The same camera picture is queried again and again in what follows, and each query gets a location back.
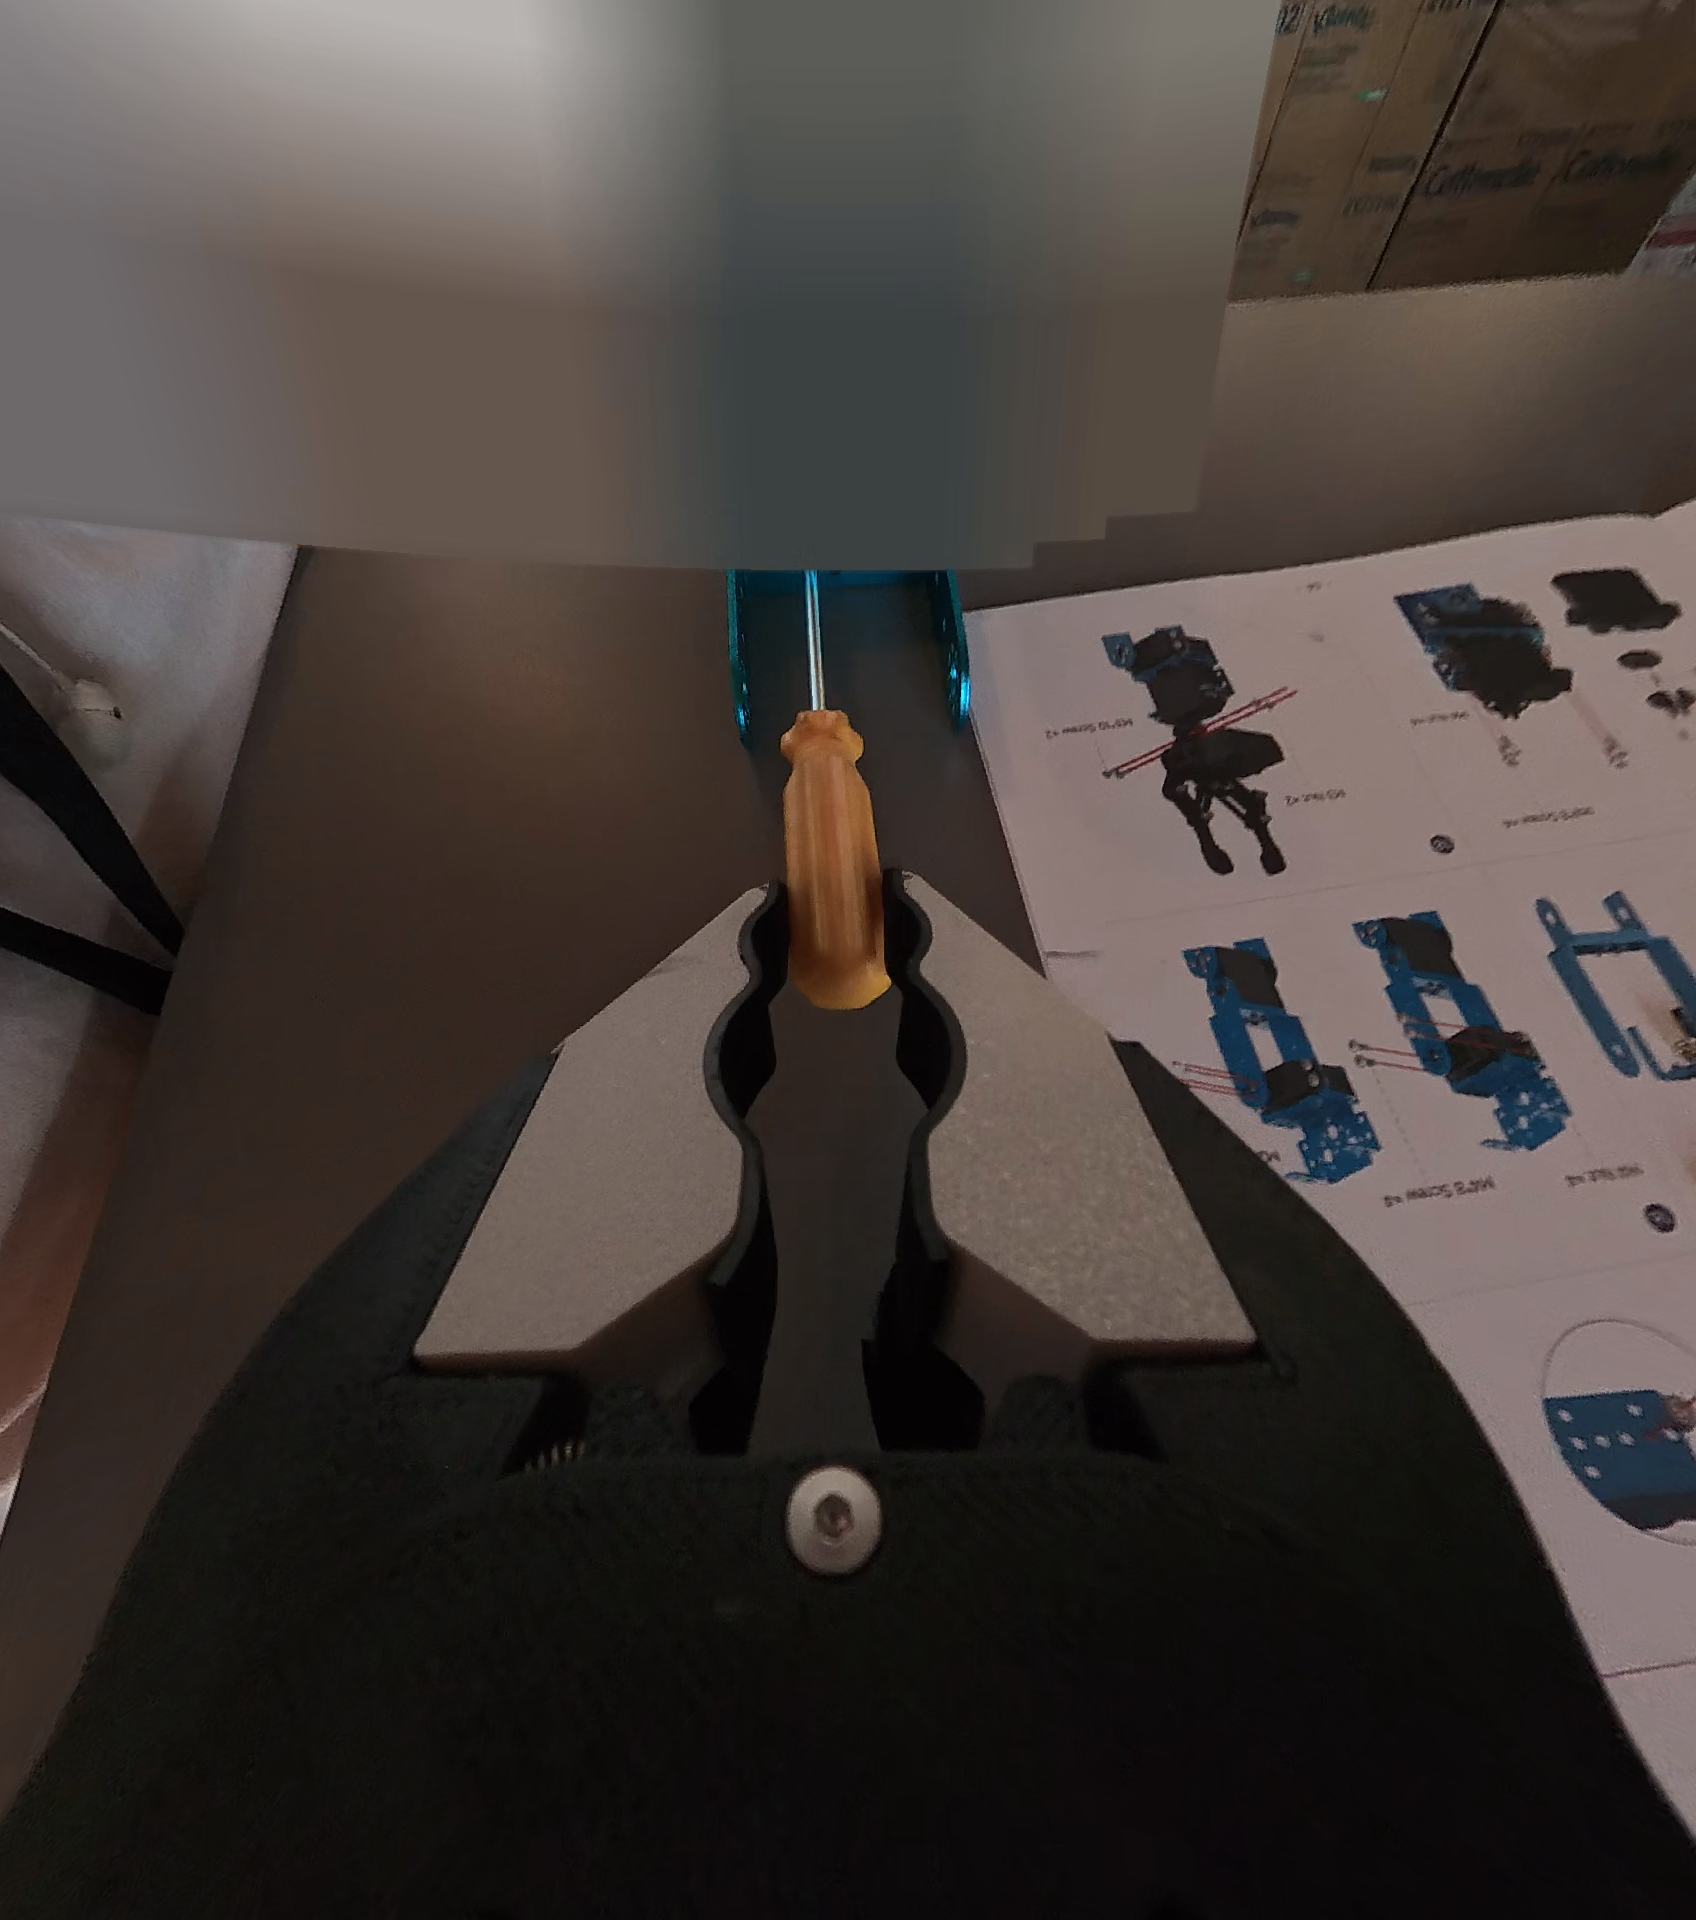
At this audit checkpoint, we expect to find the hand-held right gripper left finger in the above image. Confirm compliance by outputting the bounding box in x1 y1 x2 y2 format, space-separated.
409 882 793 1449

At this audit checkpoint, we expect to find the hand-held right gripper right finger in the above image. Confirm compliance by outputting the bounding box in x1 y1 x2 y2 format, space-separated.
869 866 1262 1449

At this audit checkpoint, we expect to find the orange-handled screwdriver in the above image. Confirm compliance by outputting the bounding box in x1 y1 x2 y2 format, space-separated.
778 570 895 1009

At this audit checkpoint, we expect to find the blue metal U bracket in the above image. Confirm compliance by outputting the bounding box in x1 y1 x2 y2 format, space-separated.
723 566 973 747

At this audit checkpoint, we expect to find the dark grey desk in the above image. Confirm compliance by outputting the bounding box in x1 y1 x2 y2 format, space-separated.
0 270 1696 1802

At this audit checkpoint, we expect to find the printed assembly manual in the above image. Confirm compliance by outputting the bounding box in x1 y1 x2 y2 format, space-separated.
960 463 1696 1920

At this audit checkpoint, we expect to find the person's white shirt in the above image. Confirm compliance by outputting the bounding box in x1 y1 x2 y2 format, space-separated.
0 501 301 1591

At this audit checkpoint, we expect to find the stack of cardboard boxes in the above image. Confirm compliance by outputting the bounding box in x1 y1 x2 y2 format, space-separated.
1226 0 1696 301

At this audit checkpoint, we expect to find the black lanyard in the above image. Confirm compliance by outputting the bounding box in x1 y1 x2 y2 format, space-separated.
0 545 188 1022

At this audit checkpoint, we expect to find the white earbud with cable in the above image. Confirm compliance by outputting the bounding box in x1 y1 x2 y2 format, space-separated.
0 545 127 726

